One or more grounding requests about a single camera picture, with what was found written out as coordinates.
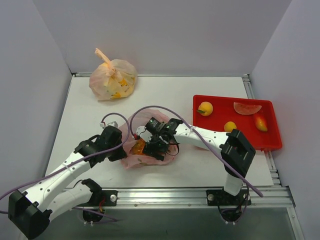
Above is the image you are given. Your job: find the red plastic tray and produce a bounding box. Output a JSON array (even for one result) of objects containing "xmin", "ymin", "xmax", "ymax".
[{"xmin": 192, "ymin": 95, "xmax": 283, "ymax": 151}]

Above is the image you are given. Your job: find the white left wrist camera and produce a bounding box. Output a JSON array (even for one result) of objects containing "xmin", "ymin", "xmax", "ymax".
[{"xmin": 99, "ymin": 121, "xmax": 119, "ymax": 129}]

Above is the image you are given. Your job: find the orange toy pineapple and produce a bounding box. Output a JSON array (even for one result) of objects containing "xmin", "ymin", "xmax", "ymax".
[{"xmin": 131, "ymin": 139, "xmax": 146, "ymax": 155}]

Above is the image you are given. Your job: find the orange fruit with leaf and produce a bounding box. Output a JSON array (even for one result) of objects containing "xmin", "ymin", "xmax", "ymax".
[{"xmin": 196, "ymin": 101, "xmax": 214, "ymax": 117}]

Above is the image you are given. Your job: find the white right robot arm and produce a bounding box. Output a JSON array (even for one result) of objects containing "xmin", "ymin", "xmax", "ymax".
[{"xmin": 136, "ymin": 117, "xmax": 256, "ymax": 205}]

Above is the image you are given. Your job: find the pink plastic bag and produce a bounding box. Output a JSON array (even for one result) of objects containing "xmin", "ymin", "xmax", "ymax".
[{"xmin": 120, "ymin": 108, "xmax": 178, "ymax": 169}]

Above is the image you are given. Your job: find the aluminium front rail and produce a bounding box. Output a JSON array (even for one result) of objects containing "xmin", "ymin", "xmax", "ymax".
[{"xmin": 103, "ymin": 187, "xmax": 294, "ymax": 209}]

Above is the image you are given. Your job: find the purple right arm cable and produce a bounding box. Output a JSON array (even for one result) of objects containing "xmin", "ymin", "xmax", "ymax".
[{"xmin": 129, "ymin": 106, "xmax": 264, "ymax": 198}]

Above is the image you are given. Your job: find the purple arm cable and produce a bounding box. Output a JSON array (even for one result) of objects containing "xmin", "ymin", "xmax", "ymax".
[
  {"xmin": 129, "ymin": 106, "xmax": 264, "ymax": 198},
  {"xmin": 0, "ymin": 112, "xmax": 132, "ymax": 215}
]

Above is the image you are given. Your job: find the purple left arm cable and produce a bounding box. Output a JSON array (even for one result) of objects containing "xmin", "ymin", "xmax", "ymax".
[{"xmin": 0, "ymin": 112, "xmax": 132, "ymax": 215}]

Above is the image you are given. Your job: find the small yellow lemon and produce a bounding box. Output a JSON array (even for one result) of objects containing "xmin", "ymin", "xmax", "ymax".
[{"xmin": 223, "ymin": 121, "xmax": 237, "ymax": 133}]

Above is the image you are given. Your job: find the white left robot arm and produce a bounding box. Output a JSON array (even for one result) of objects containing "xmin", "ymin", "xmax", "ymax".
[{"xmin": 8, "ymin": 125, "xmax": 126, "ymax": 240}]

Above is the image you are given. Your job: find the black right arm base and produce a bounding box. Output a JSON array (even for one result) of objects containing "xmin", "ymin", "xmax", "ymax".
[{"xmin": 206, "ymin": 187, "xmax": 252, "ymax": 226}]

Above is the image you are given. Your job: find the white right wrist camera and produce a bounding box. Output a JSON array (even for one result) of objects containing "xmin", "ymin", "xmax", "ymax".
[{"xmin": 133, "ymin": 126, "xmax": 152, "ymax": 143}]

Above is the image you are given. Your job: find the watermelon slice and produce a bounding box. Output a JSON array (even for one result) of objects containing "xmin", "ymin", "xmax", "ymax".
[{"xmin": 233, "ymin": 102, "xmax": 262, "ymax": 116}]

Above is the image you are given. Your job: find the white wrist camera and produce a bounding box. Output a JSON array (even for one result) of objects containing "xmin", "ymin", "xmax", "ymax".
[
  {"xmin": 99, "ymin": 121, "xmax": 119, "ymax": 129},
  {"xmin": 133, "ymin": 126, "xmax": 152, "ymax": 143}
]

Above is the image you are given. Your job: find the red yellow mango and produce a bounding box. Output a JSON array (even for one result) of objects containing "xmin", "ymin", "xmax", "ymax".
[{"xmin": 253, "ymin": 113, "xmax": 268, "ymax": 132}]

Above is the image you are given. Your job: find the orange plastic bag with fruit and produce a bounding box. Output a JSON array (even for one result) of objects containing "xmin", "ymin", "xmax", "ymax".
[{"xmin": 89, "ymin": 48, "xmax": 138, "ymax": 101}]

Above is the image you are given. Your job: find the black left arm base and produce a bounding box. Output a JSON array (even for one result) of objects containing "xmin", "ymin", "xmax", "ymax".
[{"xmin": 73, "ymin": 178, "xmax": 119, "ymax": 226}]

